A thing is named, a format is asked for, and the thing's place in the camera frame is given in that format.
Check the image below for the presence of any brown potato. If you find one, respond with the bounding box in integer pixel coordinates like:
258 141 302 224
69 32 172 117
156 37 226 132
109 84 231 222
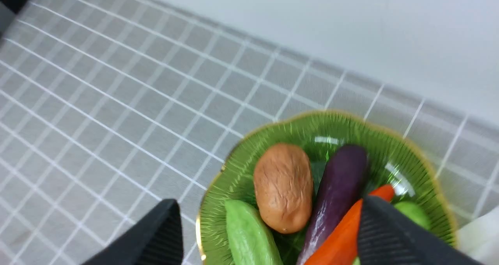
253 143 314 234

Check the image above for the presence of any orange carrot with leaves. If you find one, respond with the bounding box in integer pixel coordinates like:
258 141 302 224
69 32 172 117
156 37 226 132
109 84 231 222
303 184 396 265

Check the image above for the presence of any green glass plate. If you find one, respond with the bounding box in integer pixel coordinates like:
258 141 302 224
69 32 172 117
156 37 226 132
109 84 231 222
196 110 459 265

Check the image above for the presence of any green gourd right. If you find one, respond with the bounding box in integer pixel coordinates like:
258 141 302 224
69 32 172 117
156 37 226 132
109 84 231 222
394 201 431 231

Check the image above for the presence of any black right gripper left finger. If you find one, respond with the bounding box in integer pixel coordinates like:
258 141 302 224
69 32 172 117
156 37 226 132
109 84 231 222
84 199 184 265

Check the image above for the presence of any green gourd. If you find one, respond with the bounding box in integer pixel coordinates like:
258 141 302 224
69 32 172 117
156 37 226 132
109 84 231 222
394 201 431 231
225 200 283 265

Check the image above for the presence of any green gourd lower left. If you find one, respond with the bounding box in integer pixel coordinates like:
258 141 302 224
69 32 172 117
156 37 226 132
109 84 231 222
225 200 283 265

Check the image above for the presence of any white cloth bag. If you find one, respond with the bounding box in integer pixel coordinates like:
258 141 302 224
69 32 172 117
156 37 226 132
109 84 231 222
457 208 499 265

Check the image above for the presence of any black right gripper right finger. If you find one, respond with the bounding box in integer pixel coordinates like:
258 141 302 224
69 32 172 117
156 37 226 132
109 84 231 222
357 196 478 265

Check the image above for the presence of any grey checked tablecloth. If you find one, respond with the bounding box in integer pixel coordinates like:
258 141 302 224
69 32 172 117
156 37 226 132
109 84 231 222
0 0 498 265

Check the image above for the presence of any purple eggplant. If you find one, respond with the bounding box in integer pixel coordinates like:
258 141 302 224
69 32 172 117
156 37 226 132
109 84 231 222
296 144 369 265

